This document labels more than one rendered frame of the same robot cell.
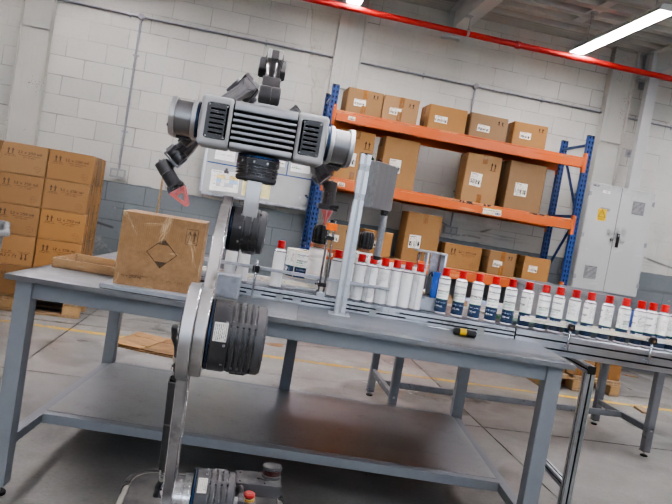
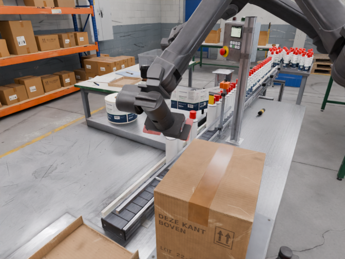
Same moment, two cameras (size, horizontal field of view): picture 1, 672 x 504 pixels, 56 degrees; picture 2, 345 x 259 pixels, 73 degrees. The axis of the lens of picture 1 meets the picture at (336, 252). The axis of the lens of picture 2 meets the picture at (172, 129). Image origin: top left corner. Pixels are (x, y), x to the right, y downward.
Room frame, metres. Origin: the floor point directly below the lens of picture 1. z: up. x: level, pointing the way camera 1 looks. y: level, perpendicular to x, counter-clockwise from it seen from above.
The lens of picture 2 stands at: (2.25, 1.17, 1.51)
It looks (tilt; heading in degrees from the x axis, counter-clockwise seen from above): 26 degrees down; 304
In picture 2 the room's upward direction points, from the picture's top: straight up
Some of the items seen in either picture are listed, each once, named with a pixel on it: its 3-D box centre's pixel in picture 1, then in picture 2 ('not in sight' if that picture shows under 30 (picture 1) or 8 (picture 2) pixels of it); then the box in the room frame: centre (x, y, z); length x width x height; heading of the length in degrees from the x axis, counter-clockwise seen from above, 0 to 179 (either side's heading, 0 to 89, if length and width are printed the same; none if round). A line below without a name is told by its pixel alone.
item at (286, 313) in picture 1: (299, 298); (171, 139); (2.95, 0.13, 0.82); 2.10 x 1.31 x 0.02; 93
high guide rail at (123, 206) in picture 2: (266, 269); (194, 140); (2.72, 0.28, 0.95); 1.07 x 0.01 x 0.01; 93
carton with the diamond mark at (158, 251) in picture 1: (163, 250); (212, 205); (2.45, 0.65, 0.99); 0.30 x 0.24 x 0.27; 99
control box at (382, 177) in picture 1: (375, 185); (239, 41); (2.69, -0.12, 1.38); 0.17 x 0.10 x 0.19; 148
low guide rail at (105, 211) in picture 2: (265, 278); (180, 145); (2.79, 0.29, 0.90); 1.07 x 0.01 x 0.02; 93
